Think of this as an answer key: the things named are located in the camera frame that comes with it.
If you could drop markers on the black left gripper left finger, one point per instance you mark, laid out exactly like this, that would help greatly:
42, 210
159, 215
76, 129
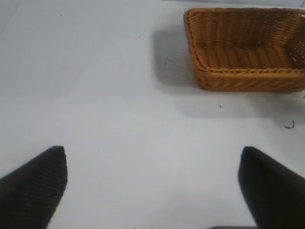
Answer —
31, 190

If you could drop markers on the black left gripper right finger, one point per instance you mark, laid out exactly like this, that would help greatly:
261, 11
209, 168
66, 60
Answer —
274, 190

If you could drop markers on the brown woven wicker basket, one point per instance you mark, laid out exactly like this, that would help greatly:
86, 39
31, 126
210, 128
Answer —
243, 57

